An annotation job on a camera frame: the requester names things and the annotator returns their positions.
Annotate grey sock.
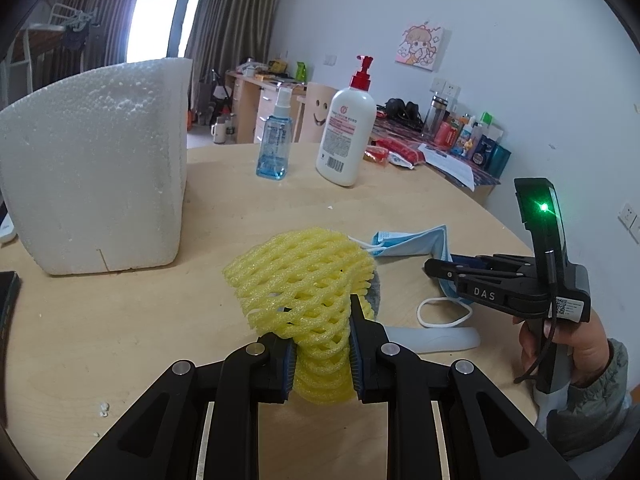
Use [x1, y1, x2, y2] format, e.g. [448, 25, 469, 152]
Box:
[357, 270, 383, 318]

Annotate cluster of toiletry bottles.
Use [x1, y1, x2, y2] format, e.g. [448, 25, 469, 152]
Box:
[422, 92, 512, 172]

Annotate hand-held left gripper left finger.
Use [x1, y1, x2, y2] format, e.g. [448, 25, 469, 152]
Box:
[65, 332, 300, 480]

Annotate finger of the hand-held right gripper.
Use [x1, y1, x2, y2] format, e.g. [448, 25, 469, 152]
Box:
[424, 258, 550, 317]
[451, 253, 540, 282]

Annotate wooden smiley face chair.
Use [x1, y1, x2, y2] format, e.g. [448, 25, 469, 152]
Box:
[300, 81, 337, 143]

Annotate blue spray bottle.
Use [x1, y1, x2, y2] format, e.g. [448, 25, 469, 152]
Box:
[256, 86, 293, 179]

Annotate white foam box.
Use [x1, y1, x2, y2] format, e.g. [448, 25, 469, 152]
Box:
[0, 57, 194, 277]

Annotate dark hanging garment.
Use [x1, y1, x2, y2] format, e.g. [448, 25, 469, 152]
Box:
[62, 20, 98, 51]

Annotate person's right hand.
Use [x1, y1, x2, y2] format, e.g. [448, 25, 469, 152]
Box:
[519, 305, 613, 388]

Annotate metal bunk bed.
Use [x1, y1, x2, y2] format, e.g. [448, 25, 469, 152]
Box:
[7, 2, 101, 91]

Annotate yellow foam fruit net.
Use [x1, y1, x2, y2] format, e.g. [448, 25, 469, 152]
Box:
[222, 227, 378, 405]

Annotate person's right forearm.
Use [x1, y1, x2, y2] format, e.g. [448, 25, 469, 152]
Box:
[537, 338, 632, 461]

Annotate black smartphone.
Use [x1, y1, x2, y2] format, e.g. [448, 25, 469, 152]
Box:
[0, 271, 22, 346]

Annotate white lotion bottle red pump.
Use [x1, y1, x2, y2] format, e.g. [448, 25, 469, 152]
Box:
[315, 55, 377, 188]

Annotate blue face mask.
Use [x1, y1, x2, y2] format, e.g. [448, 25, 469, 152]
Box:
[350, 225, 474, 329]

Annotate pink cartoon wall poster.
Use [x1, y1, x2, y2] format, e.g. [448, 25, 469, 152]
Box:
[395, 24, 446, 73]

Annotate desk with patterned cloth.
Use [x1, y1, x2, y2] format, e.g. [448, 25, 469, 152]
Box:
[370, 117, 503, 206]

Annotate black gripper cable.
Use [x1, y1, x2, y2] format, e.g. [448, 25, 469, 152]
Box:
[514, 250, 557, 386]

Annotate wooden desk with drawers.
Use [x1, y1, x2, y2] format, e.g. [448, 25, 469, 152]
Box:
[225, 70, 308, 143]

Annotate printed paper sheet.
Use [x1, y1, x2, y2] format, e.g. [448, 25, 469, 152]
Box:
[417, 142, 475, 192]

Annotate brown curtain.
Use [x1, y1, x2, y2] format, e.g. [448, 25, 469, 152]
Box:
[47, 0, 148, 78]
[186, 0, 283, 111]

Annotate large red snack packet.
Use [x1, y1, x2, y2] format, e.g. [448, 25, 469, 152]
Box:
[372, 136, 426, 163]

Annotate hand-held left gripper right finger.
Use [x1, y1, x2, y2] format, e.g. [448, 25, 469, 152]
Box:
[348, 294, 581, 480]

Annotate glass balcony door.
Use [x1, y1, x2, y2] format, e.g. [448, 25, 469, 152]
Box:
[125, 0, 213, 63]

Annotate black headphones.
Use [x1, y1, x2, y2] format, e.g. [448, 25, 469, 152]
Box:
[385, 99, 423, 128]

